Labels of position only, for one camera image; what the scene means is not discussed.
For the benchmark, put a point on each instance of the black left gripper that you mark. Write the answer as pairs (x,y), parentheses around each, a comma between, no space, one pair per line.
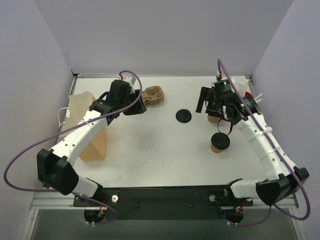
(135,103)

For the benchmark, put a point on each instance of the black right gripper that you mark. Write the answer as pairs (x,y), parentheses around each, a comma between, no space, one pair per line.
(206,100)

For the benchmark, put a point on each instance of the brown pulp cup carrier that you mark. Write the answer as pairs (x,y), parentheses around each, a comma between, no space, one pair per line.
(152,95)

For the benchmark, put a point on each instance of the brown paper bag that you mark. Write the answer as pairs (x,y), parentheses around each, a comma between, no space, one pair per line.
(78,105)

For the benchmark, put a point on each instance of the black plastic cup lid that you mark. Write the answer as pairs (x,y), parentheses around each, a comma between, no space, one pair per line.
(220,140)

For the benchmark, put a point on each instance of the brown paper coffee cup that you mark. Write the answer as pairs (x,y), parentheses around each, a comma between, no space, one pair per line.
(215,150)

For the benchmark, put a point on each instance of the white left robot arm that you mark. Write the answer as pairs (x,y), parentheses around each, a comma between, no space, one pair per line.
(55,167)

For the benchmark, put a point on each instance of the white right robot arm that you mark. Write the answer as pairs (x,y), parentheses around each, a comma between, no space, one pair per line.
(282,174)

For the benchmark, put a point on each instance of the stacked brown paper cups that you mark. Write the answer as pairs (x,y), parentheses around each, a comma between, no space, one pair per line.
(213,119)

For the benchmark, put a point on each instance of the white wrapped straws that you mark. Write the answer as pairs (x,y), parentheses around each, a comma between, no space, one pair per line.
(243,85)

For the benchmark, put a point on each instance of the red straw holder cup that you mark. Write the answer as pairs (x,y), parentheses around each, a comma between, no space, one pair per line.
(248,94)

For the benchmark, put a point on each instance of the black plastic lid stack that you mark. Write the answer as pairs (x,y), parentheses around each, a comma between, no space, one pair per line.
(183,116)

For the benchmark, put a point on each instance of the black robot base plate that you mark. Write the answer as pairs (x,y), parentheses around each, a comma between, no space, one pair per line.
(198,202)

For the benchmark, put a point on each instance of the aluminium rail frame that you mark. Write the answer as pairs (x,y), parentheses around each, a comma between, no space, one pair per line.
(52,203)

